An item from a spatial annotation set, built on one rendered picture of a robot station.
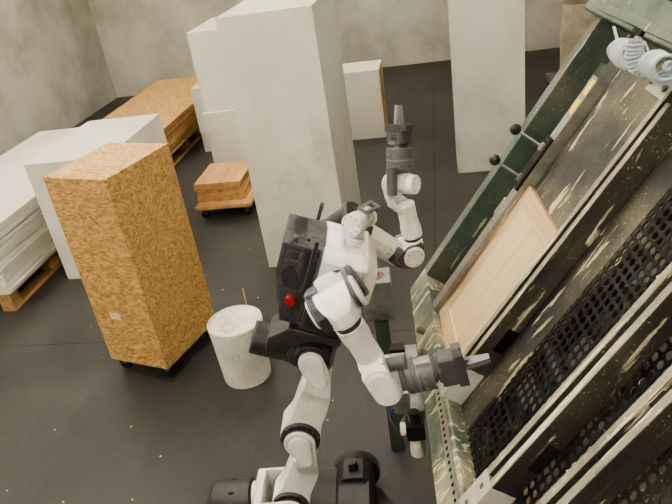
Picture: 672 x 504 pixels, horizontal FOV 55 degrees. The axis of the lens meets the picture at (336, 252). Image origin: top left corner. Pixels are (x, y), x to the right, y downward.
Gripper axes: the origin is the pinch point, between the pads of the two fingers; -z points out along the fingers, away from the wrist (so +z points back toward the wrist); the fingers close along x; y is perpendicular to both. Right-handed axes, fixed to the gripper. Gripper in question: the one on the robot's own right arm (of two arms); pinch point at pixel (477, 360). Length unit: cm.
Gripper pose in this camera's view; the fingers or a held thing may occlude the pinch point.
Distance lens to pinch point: 164.2
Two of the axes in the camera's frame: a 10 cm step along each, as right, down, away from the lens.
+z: -9.6, 2.5, 1.5
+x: -2.9, -8.4, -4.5
